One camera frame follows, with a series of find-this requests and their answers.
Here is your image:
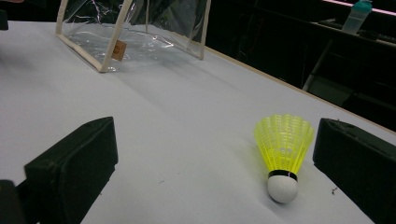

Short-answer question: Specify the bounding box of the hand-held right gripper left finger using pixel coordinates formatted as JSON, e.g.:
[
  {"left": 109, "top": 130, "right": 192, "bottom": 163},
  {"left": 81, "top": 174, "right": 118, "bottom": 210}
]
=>
[{"left": 23, "top": 116, "right": 120, "bottom": 224}]

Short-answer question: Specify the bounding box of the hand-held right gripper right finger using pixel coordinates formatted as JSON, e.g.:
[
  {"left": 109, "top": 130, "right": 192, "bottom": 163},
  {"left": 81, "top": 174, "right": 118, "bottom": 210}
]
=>
[{"left": 312, "top": 117, "right": 396, "bottom": 224}]

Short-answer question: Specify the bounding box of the yellow shuttlecock with white cork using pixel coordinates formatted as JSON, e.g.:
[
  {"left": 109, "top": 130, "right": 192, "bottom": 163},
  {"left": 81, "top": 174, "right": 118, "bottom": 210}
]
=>
[{"left": 252, "top": 113, "right": 316, "bottom": 204}]

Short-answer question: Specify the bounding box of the clear plastic bag beige trim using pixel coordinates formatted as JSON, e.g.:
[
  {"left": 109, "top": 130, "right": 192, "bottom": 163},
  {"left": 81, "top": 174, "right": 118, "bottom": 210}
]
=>
[{"left": 55, "top": 0, "right": 213, "bottom": 74}]

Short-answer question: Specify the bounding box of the dark desk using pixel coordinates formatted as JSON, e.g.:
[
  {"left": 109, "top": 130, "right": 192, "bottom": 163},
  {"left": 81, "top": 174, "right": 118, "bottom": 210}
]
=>
[{"left": 298, "top": 17, "right": 396, "bottom": 132}]

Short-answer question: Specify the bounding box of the clear water bottle teal cap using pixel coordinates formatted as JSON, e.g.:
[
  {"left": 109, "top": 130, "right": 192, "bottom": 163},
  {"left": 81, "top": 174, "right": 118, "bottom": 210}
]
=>
[{"left": 341, "top": 0, "right": 374, "bottom": 35}]

